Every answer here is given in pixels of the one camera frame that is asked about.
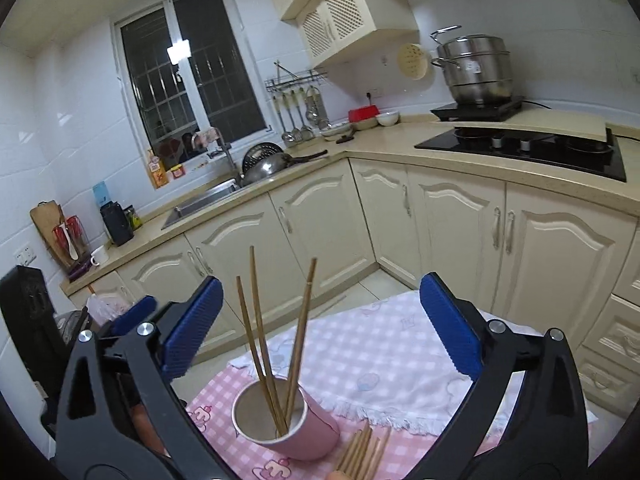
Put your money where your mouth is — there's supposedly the wooden chopstick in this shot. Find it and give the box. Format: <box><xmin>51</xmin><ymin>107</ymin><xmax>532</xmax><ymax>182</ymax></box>
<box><xmin>235</xmin><ymin>276</ymin><xmax>282</xmax><ymax>437</ymax></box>
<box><xmin>250</xmin><ymin>246</ymin><xmax>288</xmax><ymax>437</ymax></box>
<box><xmin>285</xmin><ymin>258</ymin><xmax>317</xmax><ymax>426</ymax></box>
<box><xmin>366</xmin><ymin>427</ymin><xmax>392</xmax><ymax>480</ymax></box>
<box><xmin>345</xmin><ymin>424</ymin><xmax>378</xmax><ymax>480</ymax></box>
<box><xmin>334</xmin><ymin>422</ymin><xmax>372</xmax><ymax>479</ymax></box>

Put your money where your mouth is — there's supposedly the pink utensil cup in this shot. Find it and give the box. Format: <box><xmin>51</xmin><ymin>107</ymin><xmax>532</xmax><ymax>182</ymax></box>
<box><xmin>231</xmin><ymin>382</ymin><xmax>341</xmax><ymax>462</ymax></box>

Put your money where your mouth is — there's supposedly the person left hand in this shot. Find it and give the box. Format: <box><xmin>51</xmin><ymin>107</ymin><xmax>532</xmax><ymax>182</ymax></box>
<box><xmin>130</xmin><ymin>404</ymin><xmax>167</xmax><ymax>456</ymax></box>

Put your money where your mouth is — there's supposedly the person right hand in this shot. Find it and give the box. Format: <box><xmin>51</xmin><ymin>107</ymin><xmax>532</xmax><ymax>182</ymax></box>
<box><xmin>326</xmin><ymin>470</ymin><xmax>352</xmax><ymax>480</ymax></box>

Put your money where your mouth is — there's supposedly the plastic bag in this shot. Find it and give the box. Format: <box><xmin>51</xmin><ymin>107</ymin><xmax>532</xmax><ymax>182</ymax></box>
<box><xmin>86</xmin><ymin>292</ymin><xmax>131</xmax><ymax>326</ymax></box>

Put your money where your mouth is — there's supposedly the brown rice cooker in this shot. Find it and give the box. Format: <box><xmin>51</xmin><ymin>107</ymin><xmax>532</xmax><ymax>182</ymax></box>
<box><xmin>55</xmin><ymin>308</ymin><xmax>99</xmax><ymax>346</ymax></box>

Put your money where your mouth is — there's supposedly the white mug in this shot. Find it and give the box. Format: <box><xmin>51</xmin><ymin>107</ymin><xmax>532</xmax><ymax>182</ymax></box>
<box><xmin>90</xmin><ymin>245</ymin><xmax>110</xmax><ymax>266</ymax></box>

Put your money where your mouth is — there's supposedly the red utensil holder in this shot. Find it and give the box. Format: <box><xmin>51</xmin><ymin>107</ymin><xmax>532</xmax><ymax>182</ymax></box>
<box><xmin>52</xmin><ymin>216</ymin><xmax>90</xmax><ymax>271</ymax></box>

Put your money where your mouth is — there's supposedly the black electric kettle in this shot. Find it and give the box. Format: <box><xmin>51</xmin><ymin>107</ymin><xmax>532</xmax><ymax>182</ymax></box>
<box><xmin>100</xmin><ymin>202</ymin><xmax>134</xmax><ymax>247</ymax></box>

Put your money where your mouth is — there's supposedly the wooden cutting board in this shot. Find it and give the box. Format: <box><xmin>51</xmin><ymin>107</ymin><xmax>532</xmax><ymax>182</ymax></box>
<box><xmin>29</xmin><ymin>200</ymin><xmax>70</xmax><ymax>271</ymax></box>

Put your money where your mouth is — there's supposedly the orange bottle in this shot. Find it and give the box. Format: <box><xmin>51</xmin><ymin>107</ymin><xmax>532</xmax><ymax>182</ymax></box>
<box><xmin>146</xmin><ymin>148</ymin><xmax>169</xmax><ymax>188</ymax></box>

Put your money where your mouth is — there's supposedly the steel sink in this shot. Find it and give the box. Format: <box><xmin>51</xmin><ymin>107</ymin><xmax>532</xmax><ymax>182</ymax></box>
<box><xmin>163</xmin><ymin>179</ymin><xmax>241</xmax><ymax>230</ymax></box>

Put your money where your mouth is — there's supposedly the pink checkered tablecloth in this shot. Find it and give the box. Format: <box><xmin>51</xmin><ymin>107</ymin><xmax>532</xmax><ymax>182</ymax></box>
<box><xmin>185</xmin><ymin>288</ymin><xmax>599</xmax><ymax>480</ymax></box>

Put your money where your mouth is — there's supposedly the faucet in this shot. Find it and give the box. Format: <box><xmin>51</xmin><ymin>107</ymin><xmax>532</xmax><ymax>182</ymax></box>
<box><xmin>191</xmin><ymin>127</ymin><xmax>242</xmax><ymax>184</ymax></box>

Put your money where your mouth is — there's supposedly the window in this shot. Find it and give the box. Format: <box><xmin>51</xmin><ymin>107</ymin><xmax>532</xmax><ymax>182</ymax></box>
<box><xmin>117</xmin><ymin>0</ymin><xmax>267</xmax><ymax>170</ymax></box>

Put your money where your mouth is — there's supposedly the hanging utensil rack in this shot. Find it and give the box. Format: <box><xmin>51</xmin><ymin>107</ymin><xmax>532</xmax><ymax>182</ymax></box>
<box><xmin>265</xmin><ymin>60</ymin><xmax>330</xmax><ymax>148</ymax></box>

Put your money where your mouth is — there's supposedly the black gas stove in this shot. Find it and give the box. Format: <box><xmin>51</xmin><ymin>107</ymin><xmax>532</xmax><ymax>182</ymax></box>
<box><xmin>416</xmin><ymin>127</ymin><xmax>627</xmax><ymax>182</ymax></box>

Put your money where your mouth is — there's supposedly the red box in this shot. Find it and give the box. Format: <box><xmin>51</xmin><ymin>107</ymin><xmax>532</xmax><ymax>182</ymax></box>
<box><xmin>348</xmin><ymin>105</ymin><xmax>380</xmax><ymax>122</ymax></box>

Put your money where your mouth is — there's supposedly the white bowl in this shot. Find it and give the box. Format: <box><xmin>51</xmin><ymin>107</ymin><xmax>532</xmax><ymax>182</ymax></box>
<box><xmin>376</xmin><ymin>110</ymin><xmax>400</xmax><ymax>127</ymax></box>

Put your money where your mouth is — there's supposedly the induction cooker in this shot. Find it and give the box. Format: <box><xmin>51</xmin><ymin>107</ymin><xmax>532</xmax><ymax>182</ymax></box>
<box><xmin>431</xmin><ymin>96</ymin><xmax>524</xmax><ymax>122</ymax></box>

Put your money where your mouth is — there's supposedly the steel steamer pot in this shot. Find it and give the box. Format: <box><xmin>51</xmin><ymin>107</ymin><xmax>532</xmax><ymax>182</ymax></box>
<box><xmin>430</xmin><ymin>25</ymin><xmax>513</xmax><ymax>107</ymax></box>

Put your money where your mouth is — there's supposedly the round cream steamer tray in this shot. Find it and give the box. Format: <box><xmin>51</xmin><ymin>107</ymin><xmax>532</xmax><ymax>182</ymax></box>
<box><xmin>397</xmin><ymin>44</ymin><xmax>431</xmax><ymax>80</ymax></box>

